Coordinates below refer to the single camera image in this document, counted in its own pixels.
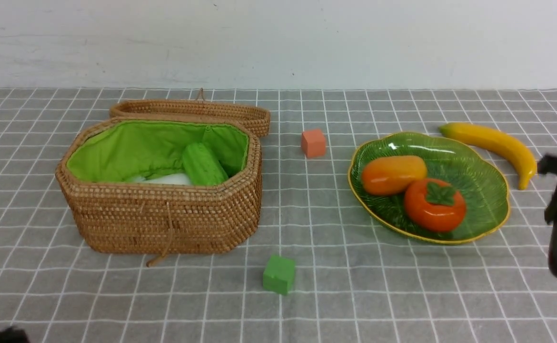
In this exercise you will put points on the orange mango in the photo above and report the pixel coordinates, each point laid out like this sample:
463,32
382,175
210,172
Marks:
391,175

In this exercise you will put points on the green foam cube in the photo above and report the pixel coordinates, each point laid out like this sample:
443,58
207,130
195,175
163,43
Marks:
279,275

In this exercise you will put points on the green leaf glass plate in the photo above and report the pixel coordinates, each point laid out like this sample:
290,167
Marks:
484,188

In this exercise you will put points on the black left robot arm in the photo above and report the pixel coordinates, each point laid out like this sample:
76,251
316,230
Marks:
13,335

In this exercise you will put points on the orange foam cube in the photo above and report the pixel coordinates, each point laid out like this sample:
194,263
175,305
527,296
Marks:
313,143

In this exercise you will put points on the yellow banana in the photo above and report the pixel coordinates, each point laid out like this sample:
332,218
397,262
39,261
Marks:
504,145

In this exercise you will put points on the orange persimmon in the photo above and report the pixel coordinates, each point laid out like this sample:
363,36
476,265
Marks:
434,205

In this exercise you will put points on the grey checked tablecloth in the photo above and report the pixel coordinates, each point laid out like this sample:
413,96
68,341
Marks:
355,281

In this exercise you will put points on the woven wicker basket lid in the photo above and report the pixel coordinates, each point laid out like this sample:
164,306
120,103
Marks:
254,119

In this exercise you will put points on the white radish with leaves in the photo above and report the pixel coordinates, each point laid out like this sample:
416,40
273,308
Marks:
176,178

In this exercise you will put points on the light green gourd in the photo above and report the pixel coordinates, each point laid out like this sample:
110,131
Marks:
202,166

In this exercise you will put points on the woven wicker basket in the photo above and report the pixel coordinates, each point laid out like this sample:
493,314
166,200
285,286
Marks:
114,214

